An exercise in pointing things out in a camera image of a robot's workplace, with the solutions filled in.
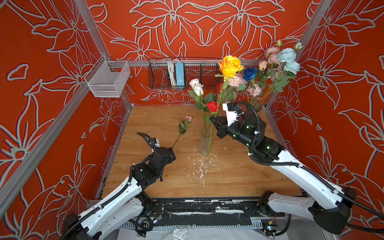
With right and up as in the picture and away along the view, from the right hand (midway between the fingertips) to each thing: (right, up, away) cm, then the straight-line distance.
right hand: (208, 117), depth 62 cm
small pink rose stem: (-13, -5, +41) cm, 43 cm away
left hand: (-20, -17, +16) cm, 31 cm away
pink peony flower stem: (+28, +15, +19) cm, 37 cm away
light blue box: (-14, +27, +28) cm, 41 cm away
